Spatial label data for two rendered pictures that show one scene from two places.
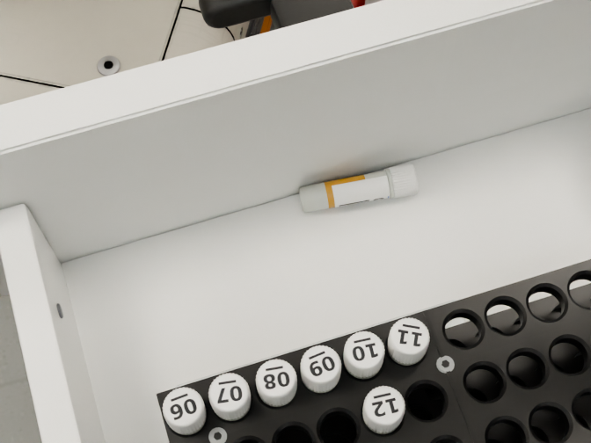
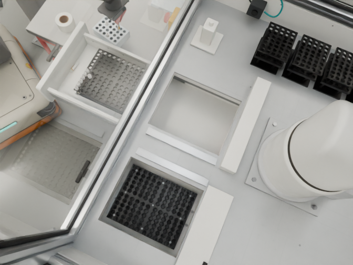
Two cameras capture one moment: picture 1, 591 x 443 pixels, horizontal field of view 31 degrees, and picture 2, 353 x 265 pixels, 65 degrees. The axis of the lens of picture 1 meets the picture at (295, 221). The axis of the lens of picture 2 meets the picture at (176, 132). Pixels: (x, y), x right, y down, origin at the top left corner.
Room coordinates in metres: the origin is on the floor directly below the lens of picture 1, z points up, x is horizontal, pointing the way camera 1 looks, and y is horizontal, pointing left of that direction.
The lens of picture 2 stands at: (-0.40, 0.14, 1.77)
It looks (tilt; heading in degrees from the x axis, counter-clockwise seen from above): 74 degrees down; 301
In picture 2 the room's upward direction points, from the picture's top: 11 degrees clockwise
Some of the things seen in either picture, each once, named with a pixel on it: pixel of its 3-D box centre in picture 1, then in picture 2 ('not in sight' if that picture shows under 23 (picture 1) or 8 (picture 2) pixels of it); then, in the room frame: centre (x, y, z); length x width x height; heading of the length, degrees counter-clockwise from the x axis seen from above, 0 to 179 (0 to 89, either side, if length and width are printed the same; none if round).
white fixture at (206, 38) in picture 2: not in sight; (209, 31); (-0.14, -0.38, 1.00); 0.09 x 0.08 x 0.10; 16
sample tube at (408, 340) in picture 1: (403, 357); not in sight; (0.09, -0.03, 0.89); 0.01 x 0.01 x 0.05
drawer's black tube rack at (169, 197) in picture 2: not in sight; (153, 205); (-0.37, 0.15, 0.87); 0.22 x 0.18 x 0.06; 16
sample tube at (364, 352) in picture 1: (361, 370); not in sight; (0.09, -0.02, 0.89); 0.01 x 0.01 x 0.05
